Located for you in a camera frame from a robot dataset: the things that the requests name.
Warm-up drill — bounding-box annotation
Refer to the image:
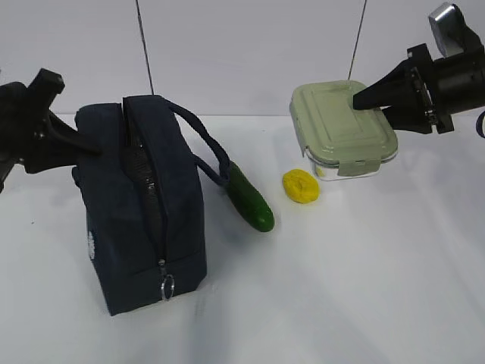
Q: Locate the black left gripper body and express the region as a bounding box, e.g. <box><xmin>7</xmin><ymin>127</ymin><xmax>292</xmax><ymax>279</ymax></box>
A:
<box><xmin>1</xmin><ymin>68</ymin><xmax>64</xmax><ymax>174</ymax></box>

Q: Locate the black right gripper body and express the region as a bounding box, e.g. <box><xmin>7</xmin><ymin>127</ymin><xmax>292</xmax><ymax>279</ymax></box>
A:
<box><xmin>408</xmin><ymin>44</ymin><xmax>484</xmax><ymax>134</ymax></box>

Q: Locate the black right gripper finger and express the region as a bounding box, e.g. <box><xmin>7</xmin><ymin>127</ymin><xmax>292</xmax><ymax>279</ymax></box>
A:
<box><xmin>352</xmin><ymin>60</ymin><xmax>416</xmax><ymax>110</ymax></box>
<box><xmin>383</xmin><ymin>106</ymin><xmax>436</xmax><ymax>134</ymax></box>

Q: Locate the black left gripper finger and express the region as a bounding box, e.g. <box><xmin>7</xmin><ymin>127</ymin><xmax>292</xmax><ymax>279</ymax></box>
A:
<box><xmin>48</xmin><ymin>113</ymin><xmax>102</xmax><ymax>155</ymax></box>

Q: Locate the glass container with green lid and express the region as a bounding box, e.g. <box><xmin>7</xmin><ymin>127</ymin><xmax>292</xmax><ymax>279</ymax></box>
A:
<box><xmin>289</xmin><ymin>80</ymin><xmax>398</xmax><ymax>180</ymax></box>

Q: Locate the dark navy lunch bag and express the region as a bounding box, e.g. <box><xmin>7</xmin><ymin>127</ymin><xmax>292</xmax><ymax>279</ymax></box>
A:
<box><xmin>72</xmin><ymin>96</ymin><xmax>230</xmax><ymax>315</ymax></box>

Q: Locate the yellow lemon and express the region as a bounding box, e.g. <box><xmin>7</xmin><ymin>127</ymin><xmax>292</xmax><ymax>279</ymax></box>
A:
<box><xmin>282</xmin><ymin>169</ymin><xmax>320</xmax><ymax>204</ymax></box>

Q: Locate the green cucumber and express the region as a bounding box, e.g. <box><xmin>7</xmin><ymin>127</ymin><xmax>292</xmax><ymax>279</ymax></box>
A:
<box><xmin>225</xmin><ymin>162</ymin><xmax>275</xmax><ymax>232</ymax></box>

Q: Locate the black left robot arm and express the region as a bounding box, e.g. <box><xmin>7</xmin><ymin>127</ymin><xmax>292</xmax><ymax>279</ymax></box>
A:
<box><xmin>1</xmin><ymin>68</ymin><xmax>101</xmax><ymax>186</ymax></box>

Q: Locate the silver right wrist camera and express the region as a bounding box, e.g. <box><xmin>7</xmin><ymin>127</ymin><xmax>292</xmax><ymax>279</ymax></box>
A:
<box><xmin>427</xmin><ymin>2</ymin><xmax>483</xmax><ymax>58</ymax></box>

